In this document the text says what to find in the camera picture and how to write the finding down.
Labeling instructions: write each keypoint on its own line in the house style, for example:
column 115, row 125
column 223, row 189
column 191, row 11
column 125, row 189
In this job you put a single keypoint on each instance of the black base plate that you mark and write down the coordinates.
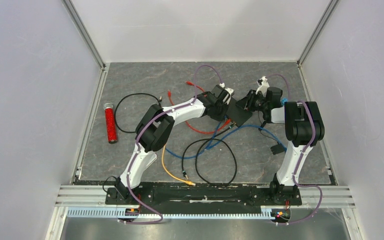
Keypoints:
column 176, row 198

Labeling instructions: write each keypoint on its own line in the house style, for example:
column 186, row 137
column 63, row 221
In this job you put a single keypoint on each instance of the blue lego brick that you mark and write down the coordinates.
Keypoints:
column 283, row 101

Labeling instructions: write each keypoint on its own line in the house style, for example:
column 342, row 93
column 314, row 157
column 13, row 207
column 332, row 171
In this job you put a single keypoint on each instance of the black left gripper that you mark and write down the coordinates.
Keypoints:
column 221, row 117

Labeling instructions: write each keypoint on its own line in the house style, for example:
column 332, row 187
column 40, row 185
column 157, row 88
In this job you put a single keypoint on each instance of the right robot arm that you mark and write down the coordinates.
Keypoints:
column 303, row 126

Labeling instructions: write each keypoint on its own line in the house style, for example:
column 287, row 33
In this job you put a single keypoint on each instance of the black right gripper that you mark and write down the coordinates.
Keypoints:
column 250, row 97

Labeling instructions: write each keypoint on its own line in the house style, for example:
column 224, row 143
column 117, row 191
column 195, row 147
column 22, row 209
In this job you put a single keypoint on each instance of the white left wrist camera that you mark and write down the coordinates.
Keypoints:
column 226, row 92

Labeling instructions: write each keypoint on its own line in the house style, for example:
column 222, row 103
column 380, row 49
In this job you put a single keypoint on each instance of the black network switch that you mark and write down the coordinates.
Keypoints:
column 236, row 114

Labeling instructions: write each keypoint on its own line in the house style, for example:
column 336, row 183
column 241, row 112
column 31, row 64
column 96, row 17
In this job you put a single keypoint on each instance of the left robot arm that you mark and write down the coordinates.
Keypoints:
column 155, row 127

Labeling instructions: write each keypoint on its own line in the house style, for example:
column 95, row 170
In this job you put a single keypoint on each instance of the red glitter tube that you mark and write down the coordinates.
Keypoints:
column 112, row 137

